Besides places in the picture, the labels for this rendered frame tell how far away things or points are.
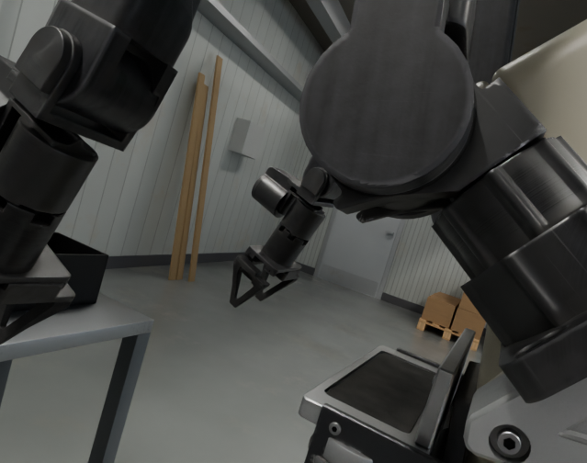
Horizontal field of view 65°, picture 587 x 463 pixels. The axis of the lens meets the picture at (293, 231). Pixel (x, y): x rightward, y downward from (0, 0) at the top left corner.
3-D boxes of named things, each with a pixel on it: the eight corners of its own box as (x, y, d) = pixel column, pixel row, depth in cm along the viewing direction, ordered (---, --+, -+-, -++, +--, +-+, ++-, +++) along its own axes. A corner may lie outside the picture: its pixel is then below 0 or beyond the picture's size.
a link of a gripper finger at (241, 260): (210, 293, 76) (241, 247, 74) (233, 288, 83) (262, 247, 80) (239, 321, 74) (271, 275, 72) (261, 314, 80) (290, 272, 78)
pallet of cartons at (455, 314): (479, 336, 661) (496, 288, 656) (484, 355, 552) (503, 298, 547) (423, 315, 689) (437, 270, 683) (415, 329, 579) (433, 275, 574)
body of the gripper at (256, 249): (242, 254, 75) (266, 217, 74) (271, 253, 85) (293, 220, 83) (270, 279, 73) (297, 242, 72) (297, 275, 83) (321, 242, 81)
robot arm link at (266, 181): (329, 175, 69) (351, 180, 77) (276, 134, 74) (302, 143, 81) (287, 238, 73) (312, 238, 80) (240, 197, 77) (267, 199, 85)
